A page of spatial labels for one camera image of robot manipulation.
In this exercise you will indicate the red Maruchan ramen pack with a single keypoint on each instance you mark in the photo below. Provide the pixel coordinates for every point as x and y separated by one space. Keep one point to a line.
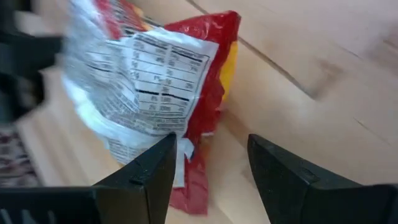
155 77

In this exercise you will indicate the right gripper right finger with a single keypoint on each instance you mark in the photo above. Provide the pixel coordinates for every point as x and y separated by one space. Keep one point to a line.
292 193

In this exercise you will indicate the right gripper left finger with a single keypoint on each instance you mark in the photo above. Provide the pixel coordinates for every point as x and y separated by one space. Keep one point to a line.
143 186

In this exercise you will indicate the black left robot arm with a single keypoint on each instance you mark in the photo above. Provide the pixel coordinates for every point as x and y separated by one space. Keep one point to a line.
18 62

